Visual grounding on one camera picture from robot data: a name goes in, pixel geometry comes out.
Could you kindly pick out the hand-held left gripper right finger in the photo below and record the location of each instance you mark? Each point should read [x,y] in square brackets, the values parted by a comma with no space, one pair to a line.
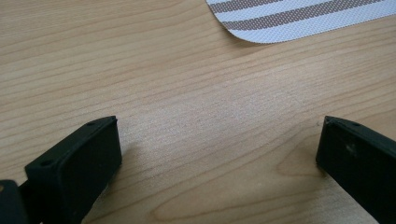
[361,161]

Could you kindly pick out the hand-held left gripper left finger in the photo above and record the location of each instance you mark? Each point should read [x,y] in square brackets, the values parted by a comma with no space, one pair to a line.
[77,168]

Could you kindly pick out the grey striped placemat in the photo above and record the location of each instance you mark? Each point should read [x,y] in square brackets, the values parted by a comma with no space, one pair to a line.
[289,21]

